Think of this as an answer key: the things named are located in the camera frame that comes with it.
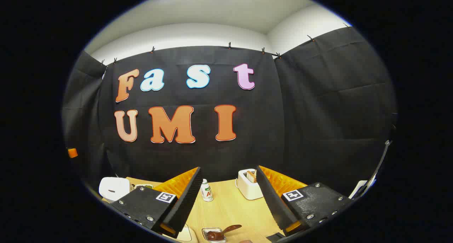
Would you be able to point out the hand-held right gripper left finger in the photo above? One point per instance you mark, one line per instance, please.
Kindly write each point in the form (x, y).
(187, 204)

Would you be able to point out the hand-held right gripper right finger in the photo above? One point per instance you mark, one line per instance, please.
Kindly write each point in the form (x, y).
(272, 204)

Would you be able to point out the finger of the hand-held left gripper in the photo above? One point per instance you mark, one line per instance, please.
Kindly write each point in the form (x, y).
(72, 152)

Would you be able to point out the brown wooden spoon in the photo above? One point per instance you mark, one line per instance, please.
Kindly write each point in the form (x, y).
(221, 232)

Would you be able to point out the white rice cooker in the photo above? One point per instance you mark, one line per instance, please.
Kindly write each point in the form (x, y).
(114, 188)

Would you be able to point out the white drink bottle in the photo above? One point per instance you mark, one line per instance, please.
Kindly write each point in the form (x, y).
(207, 191)

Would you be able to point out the white toaster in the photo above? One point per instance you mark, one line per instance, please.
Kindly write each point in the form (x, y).
(247, 188)

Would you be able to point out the cream square container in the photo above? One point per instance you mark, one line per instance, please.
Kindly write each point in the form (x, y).
(187, 234)

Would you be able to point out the toasted bread slice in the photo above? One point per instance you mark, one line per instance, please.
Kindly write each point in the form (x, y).
(251, 176)

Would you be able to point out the small white seasoning tray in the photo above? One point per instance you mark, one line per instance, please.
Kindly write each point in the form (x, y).
(141, 186)

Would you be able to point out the white flat board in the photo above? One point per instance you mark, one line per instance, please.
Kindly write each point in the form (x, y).
(357, 189)

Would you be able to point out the black backdrop cloth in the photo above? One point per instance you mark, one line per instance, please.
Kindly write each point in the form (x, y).
(318, 112)

